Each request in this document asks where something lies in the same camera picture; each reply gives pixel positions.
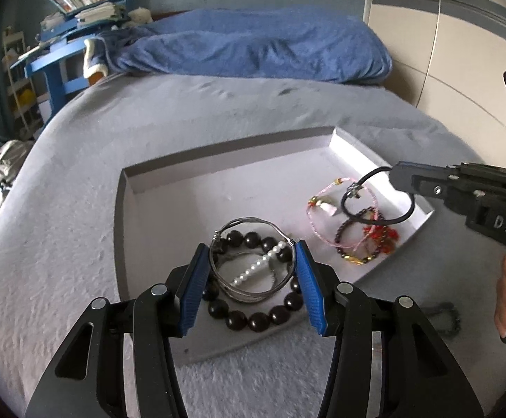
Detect grey cloth bundle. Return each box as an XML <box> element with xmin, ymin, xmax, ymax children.
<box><xmin>0</xmin><ymin>139</ymin><xmax>36</xmax><ymax>188</ymax></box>

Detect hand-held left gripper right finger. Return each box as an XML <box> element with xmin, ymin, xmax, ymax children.
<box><xmin>294</xmin><ymin>239</ymin><xmax>484</xmax><ymax>418</ymax></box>

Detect silver wire bangle with pearls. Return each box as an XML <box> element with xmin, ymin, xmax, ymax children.
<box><xmin>209</xmin><ymin>218</ymin><xmax>299</xmax><ymax>303</ymax></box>

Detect pink string bracelet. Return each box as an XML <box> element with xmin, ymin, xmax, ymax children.
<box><xmin>307</xmin><ymin>176</ymin><xmax>382</xmax><ymax>255</ymax></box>

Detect black hair tie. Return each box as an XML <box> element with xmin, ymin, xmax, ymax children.
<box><xmin>340</xmin><ymin>166</ymin><xmax>416</xmax><ymax>225</ymax></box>

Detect blue pillow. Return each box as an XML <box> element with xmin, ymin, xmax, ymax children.
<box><xmin>83</xmin><ymin>6</ymin><xmax>393</xmax><ymax>85</ymax></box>

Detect dark grey chain bracelet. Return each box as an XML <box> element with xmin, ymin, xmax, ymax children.
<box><xmin>423</xmin><ymin>302</ymin><xmax>462</xmax><ymax>338</ymax></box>

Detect beige wardrobe with grey stripe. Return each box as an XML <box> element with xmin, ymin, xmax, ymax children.
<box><xmin>362</xmin><ymin>0</ymin><xmax>506</xmax><ymax>170</ymax></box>

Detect small dark bead bracelet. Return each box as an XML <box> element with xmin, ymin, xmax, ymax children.
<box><xmin>335</xmin><ymin>207</ymin><xmax>386</xmax><ymax>266</ymax></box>

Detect white plush toy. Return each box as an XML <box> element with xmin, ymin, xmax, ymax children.
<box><xmin>129</xmin><ymin>6</ymin><xmax>153</xmax><ymax>24</ymax></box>

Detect white storage rack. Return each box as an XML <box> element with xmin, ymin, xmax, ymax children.
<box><xmin>1</xmin><ymin>26</ymin><xmax>40</xmax><ymax>133</ymax></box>

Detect blue wooden desk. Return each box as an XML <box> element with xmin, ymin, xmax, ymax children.
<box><xmin>9</xmin><ymin>0</ymin><xmax>134</xmax><ymax>116</ymax></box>

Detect stack of papers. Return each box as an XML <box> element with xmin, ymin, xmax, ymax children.
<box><xmin>39</xmin><ymin>2</ymin><xmax>127</xmax><ymax>31</ymax></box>

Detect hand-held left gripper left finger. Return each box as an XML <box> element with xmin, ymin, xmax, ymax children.
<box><xmin>24</xmin><ymin>243</ymin><xmax>212</xmax><ymax>418</ymax></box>

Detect black bead bracelet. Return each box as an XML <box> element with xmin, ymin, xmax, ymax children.
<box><xmin>201</xmin><ymin>231</ymin><xmax>305</xmax><ymax>333</ymax></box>

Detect grey cardboard box tray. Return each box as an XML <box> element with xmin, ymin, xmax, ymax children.
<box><xmin>116</xmin><ymin>126</ymin><xmax>436</xmax><ymax>364</ymax></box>

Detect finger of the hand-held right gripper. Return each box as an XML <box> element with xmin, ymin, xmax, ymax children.
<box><xmin>392</xmin><ymin>161</ymin><xmax>506</xmax><ymax>188</ymax></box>
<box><xmin>388</xmin><ymin>169</ymin><xmax>486</xmax><ymax>216</ymax></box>

